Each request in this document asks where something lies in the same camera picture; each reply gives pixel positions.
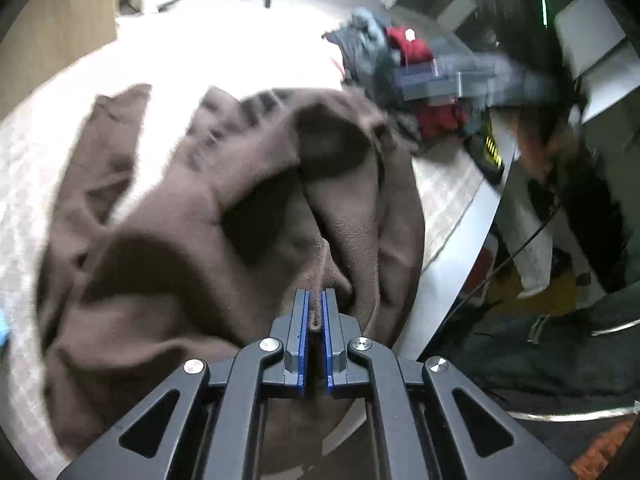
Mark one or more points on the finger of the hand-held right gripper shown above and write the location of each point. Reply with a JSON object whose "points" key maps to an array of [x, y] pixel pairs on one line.
{"points": [[420, 71], [430, 91]]}

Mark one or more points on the person's grey zip jacket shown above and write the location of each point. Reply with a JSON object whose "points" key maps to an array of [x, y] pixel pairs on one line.
{"points": [[540, 360]]}

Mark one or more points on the blue garment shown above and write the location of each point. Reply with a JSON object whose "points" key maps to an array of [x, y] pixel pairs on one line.
{"points": [[3, 332]]}

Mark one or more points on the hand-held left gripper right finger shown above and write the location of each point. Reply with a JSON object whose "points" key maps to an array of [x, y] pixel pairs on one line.
{"points": [[326, 340]]}

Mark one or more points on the black yellow striped garment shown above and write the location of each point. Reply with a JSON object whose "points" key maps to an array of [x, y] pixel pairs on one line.
{"points": [[487, 150]]}

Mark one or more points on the brown fleece sweater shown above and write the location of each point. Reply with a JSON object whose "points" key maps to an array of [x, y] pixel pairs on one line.
{"points": [[200, 220]]}

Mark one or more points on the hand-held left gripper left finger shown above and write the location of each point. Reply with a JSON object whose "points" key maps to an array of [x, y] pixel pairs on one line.
{"points": [[301, 340]]}

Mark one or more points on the red garment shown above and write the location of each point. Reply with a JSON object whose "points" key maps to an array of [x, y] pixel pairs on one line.
{"points": [[412, 47]]}

